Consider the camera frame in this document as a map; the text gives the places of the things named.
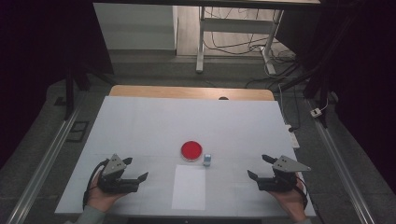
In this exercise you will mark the white paper sheet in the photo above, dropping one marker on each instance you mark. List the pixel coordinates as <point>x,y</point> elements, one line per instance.
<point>188,188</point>

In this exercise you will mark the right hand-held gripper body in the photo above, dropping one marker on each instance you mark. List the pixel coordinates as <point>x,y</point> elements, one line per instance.
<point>286,166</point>

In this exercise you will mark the white power strip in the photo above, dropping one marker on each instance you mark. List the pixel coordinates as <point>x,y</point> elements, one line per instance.
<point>292,138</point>

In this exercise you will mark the dark curtain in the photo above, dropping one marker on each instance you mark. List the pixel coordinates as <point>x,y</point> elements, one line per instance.
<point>367,77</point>
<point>31,62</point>

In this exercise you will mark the round red ink pad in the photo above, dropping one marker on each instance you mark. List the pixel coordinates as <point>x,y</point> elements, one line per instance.
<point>191,150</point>

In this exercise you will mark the white cabinet panel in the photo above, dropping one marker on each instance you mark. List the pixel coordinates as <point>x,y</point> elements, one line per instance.
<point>137,25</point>

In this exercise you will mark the aluminium floor rail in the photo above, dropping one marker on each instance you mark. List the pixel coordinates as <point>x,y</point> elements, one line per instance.
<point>40,174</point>
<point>342,168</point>

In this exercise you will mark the small blue stamp cap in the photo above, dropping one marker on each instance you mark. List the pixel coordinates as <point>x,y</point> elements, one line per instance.
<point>207,156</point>

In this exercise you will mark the small white plug adapter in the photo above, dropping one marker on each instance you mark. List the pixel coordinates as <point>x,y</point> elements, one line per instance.
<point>316,112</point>

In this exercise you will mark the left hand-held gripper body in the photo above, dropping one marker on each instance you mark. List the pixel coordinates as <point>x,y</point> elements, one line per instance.
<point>113,166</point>

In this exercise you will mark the black metal stand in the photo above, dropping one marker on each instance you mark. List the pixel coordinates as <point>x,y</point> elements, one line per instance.
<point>69,93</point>

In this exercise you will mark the person's left hand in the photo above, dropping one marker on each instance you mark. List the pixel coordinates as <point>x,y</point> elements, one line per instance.
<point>101,199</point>

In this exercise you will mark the large white table cover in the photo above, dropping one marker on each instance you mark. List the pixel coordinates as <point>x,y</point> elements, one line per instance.
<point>186,124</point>

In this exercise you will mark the black floor frame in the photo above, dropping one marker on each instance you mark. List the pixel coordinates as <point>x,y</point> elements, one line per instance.
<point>77,137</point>

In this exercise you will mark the person's right hand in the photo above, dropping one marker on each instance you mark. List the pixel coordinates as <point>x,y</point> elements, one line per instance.
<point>292,202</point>

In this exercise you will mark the white desk frame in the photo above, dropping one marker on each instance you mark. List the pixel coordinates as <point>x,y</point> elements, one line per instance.
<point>236,25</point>

